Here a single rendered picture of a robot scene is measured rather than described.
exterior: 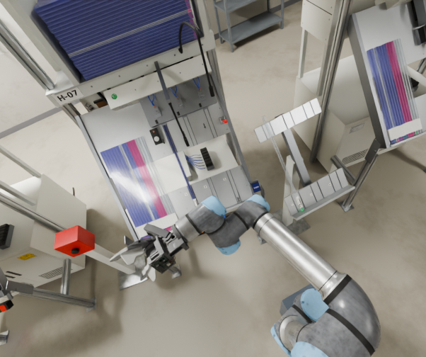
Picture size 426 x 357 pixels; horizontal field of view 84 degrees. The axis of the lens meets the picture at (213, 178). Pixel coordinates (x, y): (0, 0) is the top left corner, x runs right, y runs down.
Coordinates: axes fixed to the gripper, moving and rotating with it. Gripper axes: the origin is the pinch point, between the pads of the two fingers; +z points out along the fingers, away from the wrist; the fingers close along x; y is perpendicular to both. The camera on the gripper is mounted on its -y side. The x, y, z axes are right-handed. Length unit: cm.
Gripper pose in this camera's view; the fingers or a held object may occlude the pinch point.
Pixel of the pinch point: (124, 269)
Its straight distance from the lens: 81.6
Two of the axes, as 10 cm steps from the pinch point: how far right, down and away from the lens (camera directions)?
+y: 4.8, 4.8, -7.3
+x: 3.7, 6.4, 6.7
